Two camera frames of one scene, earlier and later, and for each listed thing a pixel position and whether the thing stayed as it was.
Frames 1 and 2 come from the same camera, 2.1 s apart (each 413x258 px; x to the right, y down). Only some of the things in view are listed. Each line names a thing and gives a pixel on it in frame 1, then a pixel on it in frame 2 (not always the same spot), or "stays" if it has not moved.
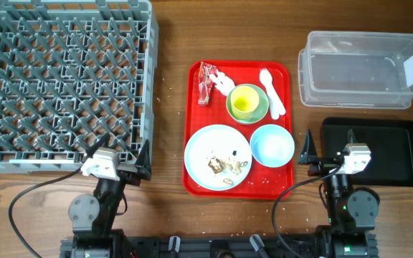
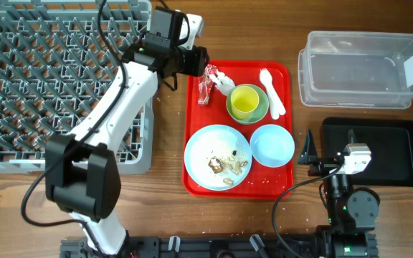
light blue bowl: (272, 145) stays
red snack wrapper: (206, 78) stays
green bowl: (259, 115) stays
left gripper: (134, 178) → (198, 61)
